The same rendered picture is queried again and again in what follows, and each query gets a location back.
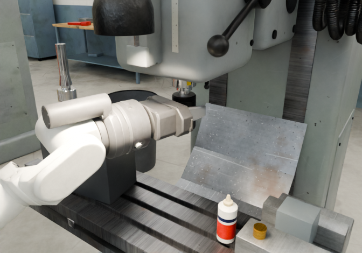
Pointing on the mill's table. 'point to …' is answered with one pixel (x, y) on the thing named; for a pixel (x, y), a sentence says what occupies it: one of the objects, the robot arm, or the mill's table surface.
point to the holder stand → (108, 178)
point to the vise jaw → (271, 241)
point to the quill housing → (197, 31)
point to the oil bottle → (227, 220)
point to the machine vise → (328, 220)
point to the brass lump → (259, 231)
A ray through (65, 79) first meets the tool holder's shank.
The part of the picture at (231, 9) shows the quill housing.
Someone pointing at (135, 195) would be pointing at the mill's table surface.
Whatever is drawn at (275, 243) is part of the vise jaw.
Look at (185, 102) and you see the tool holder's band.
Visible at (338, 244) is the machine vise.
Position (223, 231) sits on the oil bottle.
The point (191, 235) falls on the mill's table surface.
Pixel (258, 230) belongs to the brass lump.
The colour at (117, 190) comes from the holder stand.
